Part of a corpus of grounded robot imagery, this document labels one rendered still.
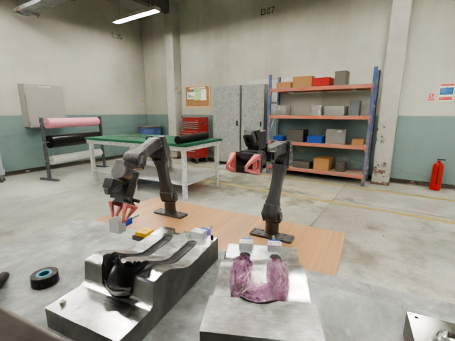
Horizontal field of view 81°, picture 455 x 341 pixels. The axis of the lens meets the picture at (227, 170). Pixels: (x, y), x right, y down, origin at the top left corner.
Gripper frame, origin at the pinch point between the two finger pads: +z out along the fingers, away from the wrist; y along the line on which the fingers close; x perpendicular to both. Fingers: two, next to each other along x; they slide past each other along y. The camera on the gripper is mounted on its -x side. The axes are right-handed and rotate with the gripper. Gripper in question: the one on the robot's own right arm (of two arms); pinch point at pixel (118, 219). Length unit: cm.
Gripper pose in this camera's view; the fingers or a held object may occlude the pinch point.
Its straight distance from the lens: 114.7
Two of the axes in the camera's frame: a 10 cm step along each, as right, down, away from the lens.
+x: 3.7, 2.8, 8.9
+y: 9.1, 1.0, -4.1
